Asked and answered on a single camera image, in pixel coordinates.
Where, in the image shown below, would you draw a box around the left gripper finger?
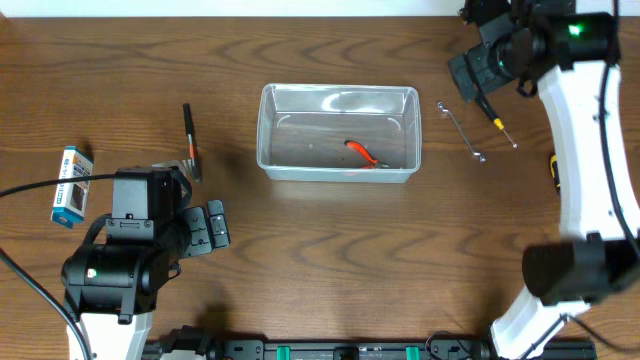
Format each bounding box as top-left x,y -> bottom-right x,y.
183,207 -> 213,255
207,200 -> 231,247

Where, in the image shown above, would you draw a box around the slim black yellow screwdriver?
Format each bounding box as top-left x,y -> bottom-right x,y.
475,94 -> 518,148

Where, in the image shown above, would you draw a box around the silver offset wrench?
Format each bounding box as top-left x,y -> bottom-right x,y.
437,101 -> 486,163

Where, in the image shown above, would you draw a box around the red handled pliers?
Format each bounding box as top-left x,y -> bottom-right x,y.
344,140 -> 389,169

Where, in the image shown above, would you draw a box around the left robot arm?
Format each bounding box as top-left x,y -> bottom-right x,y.
62,200 -> 230,359

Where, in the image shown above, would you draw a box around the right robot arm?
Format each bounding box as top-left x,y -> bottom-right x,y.
448,0 -> 639,359

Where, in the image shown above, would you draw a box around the clear plastic container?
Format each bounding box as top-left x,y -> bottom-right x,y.
256,83 -> 422,183

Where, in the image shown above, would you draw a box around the metal fork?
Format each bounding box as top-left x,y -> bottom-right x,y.
152,159 -> 193,177

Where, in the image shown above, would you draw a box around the stubby yellow black screwdriver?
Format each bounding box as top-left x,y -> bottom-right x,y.
549,153 -> 561,193

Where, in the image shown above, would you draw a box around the black orange pen tool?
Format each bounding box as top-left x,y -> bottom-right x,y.
182,103 -> 202,182

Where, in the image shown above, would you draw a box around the blue white product box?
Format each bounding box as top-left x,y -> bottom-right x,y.
51,146 -> 94,229

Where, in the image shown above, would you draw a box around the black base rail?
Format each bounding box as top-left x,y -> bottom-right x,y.
142,324 -> 599,360

